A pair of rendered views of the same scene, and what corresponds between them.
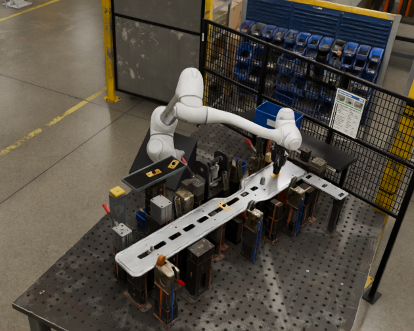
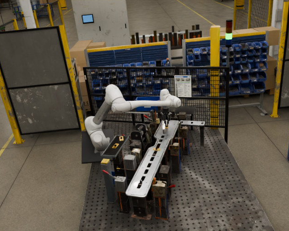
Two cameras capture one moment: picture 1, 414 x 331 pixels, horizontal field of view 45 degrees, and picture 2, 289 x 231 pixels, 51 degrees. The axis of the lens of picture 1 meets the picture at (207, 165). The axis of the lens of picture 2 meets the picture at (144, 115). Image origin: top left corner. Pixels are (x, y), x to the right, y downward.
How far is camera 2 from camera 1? 1.04 m
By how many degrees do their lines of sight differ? 22
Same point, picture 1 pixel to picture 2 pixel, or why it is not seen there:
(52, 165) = (9, 190)
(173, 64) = (56, 105)
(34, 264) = not seen: outside the picture
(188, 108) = (120, 104)
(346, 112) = (182, 85)
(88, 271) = (102, 217)
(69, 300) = not seen: outside the picture
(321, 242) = (202, 151)
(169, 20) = (46, 80)
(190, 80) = (114, 90)
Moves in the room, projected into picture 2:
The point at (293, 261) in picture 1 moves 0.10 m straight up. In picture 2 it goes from (197, 164) to (197, 156)
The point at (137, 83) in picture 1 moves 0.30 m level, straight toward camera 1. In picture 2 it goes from (35, 125) to (40, 131)
